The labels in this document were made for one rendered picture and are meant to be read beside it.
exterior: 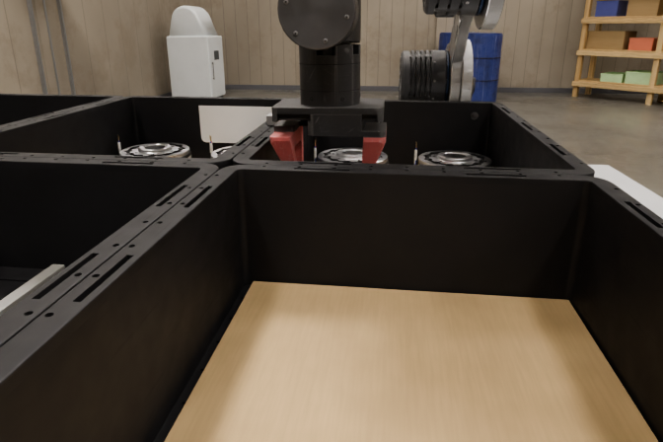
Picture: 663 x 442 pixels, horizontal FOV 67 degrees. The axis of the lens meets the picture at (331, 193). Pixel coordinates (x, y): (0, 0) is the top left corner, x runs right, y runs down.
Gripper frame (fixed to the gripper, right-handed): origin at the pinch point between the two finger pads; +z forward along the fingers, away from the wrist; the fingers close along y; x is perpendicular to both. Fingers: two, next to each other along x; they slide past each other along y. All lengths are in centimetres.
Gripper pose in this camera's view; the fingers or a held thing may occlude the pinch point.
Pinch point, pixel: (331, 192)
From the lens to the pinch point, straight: 50.6
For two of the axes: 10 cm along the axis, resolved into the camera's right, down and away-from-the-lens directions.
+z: 0.1, 9.5, 3.1
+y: 9.9, 0.3, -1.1
